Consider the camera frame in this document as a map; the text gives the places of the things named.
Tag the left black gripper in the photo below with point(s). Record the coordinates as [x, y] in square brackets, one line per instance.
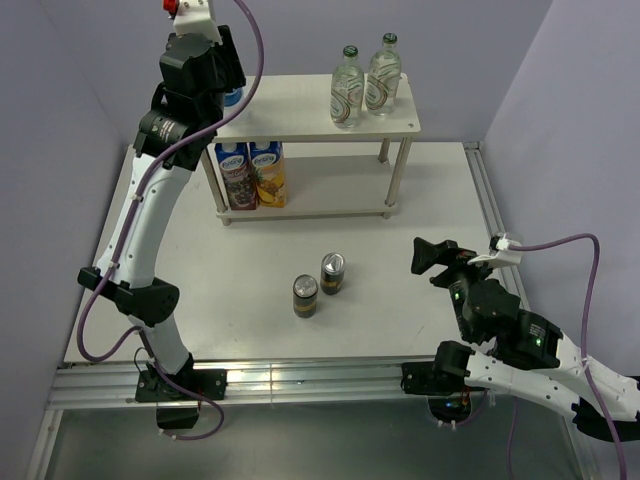
[225, 53]

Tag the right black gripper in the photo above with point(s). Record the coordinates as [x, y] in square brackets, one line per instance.
[444, 252]

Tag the blue water bottle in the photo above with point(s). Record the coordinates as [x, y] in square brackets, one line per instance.
[233, 97]

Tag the black yellow can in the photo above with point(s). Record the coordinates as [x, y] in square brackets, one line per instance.
[305, 290]
[333, 267]

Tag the green-cap glass bottle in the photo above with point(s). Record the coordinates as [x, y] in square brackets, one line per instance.
[385, 68]
[347, 89]

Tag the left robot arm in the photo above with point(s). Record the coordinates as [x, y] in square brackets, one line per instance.
[185, 108]

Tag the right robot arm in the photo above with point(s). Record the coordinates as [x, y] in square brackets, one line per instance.
[509, 349]

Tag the white two-tier shelf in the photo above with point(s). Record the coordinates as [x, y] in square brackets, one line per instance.
[330, 171]

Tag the purple grape juice carton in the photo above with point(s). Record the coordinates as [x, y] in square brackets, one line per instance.
[237, 175]

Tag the yellow pineapple juice carton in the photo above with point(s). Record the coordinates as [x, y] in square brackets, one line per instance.
[269, 173]

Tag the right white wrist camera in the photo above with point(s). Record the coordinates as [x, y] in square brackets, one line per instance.
[503, 252]

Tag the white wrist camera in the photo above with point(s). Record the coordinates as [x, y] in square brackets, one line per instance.
[503, 252]
[191, 16]

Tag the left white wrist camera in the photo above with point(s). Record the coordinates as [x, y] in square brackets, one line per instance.
[191, 16]

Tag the aluminium right side rail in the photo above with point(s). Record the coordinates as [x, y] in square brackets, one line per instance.
[510, 275]

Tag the aluminium front rail frame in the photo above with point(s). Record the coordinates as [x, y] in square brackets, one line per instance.
[345, 419]

